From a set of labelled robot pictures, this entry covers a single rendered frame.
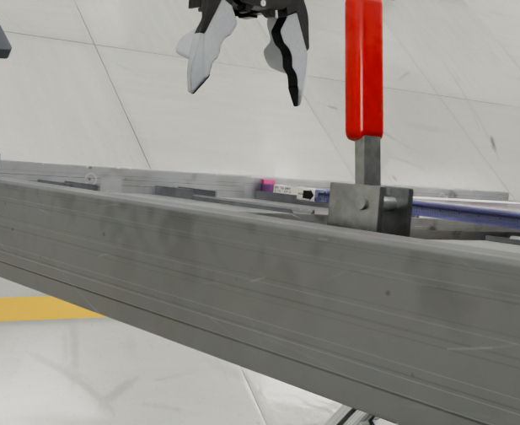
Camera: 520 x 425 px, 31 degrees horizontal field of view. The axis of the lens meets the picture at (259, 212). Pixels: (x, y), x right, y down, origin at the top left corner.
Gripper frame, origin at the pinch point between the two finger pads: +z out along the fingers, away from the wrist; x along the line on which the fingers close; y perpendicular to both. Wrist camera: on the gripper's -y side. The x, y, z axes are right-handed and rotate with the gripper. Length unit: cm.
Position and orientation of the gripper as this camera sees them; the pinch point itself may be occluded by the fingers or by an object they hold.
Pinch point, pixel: (250, 96)
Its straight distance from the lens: 94.2
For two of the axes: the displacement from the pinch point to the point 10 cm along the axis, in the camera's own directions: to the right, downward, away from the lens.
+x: -8.0, -0.3, -6.0
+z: -0.8, 10.0, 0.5
